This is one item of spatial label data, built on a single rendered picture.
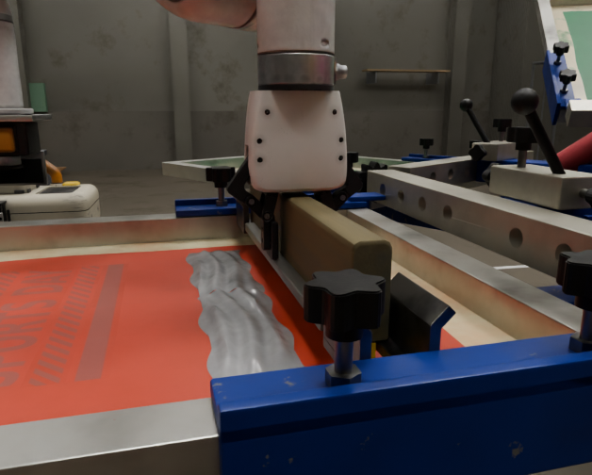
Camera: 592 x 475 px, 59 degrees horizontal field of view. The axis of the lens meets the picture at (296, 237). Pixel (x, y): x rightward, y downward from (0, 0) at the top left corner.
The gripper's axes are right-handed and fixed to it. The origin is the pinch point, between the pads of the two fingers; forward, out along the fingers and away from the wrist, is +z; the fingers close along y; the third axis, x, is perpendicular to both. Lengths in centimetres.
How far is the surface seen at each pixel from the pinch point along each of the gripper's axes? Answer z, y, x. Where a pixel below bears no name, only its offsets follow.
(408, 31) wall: -165, -492, -979
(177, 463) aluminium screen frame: 3.6, 13.6, 29.1
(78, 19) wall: -169, 136, -1010
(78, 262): 5.9, 24.3, -17.2
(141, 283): 5.9, 16.3, -6.6
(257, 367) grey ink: 5.5, 7.4, 17.0
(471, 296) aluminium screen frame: 4.4, -15.0, 10.1
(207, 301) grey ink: 5.5, 9.7, 2.0
